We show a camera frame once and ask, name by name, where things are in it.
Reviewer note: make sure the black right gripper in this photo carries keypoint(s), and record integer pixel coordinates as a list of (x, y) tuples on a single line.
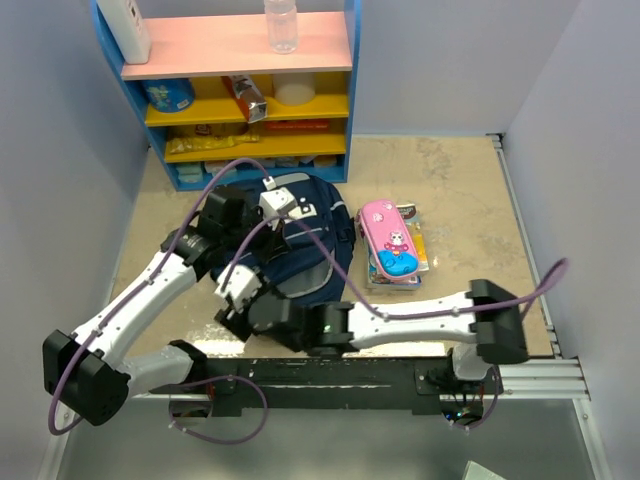
[(238, 322)]

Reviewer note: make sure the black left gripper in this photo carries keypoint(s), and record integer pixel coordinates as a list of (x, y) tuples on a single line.
[(277, 243)]

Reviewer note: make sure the navy blue student backpack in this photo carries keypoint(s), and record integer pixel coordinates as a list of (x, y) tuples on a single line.
[(299, 269)]

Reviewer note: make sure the pink cartoon pencil case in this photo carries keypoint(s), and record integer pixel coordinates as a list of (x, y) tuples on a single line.
[(388, 239)]

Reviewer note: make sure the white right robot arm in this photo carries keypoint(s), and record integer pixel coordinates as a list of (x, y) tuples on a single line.
[(484, 322)]

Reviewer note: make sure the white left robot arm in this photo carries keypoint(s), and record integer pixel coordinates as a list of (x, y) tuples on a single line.
[(89, 370)]

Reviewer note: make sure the orange snack bag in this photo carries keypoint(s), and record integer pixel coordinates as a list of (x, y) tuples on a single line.
[(247, 96)]

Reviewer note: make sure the blue children's book underneath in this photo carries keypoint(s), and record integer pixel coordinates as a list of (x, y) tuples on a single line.
[(377, 281)]

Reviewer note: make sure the orange flat box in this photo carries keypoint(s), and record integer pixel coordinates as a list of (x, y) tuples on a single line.
[(299, 125)]

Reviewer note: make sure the colourful children's book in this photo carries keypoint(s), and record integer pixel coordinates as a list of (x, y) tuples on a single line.
[(412, 219)]

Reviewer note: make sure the yellow snack packet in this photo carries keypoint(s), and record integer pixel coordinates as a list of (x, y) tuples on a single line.
[(184, 145)]

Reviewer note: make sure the blue wooden shelf unit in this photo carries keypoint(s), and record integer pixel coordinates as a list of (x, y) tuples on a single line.
[(210, 92)]

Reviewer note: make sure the white round container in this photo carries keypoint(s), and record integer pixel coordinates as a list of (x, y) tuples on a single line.
[(294, 89)]

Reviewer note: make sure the blue round tin can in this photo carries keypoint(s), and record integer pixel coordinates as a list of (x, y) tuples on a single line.
[(169, 95)]

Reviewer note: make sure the clear plastic water bottle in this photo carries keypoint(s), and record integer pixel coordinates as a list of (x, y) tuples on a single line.
[(281, 19)]

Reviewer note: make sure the white paper corner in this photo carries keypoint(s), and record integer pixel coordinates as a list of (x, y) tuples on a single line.
[(475, 471)]

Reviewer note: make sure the white rectangular box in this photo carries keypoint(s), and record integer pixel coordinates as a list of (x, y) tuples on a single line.
[(128, 28)]

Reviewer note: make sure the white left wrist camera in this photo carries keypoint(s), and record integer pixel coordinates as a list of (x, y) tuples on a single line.
[(275, 201)]

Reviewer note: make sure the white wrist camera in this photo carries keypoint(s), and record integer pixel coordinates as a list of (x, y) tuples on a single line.
[(275, 201), (237, 285)]

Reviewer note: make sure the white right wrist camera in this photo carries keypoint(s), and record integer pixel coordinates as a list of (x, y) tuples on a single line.
[(237, 285)]

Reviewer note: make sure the aluminium frame rail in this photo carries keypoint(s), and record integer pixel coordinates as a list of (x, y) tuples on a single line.
[(545, 379)]

